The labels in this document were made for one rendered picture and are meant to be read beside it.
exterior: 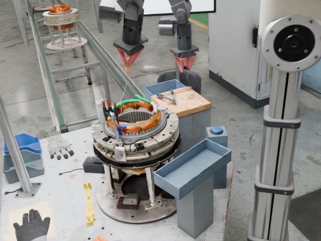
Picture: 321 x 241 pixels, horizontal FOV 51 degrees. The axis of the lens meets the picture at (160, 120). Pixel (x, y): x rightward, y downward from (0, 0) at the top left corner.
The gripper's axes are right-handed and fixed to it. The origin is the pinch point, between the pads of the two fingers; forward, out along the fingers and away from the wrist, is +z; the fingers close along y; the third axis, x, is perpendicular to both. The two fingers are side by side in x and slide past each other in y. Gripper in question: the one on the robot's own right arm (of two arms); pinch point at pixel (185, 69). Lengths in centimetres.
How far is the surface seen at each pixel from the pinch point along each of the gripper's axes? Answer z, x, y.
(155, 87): 13.7, -18.1, 6.7
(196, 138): 27.0, 12.2, 2.0
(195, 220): 31, 48, 24
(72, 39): 43, -220, 8
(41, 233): 39, 21, 71
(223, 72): 101, -183, -150
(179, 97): 11.9, 0.6, 3.2
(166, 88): 16.0, -17.9, 0.8
